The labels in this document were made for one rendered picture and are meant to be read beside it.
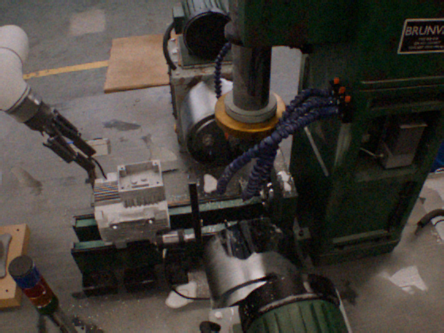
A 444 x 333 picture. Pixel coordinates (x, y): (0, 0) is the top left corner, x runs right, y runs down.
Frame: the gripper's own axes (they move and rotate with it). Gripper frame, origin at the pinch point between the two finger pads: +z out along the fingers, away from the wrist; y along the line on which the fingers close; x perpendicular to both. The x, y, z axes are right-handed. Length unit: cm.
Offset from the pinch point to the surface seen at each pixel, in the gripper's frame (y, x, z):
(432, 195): 26, -90, 144
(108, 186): -4.8, 0.0, 10.0
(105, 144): 16.9, 3.4, 11.7
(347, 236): -23, -50, 58
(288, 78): 81, -53, 76
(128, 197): -10.9, -5.7, 12.0
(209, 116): 15.2, -29.8, 22.5
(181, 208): -0.6, -7.9, 36.2
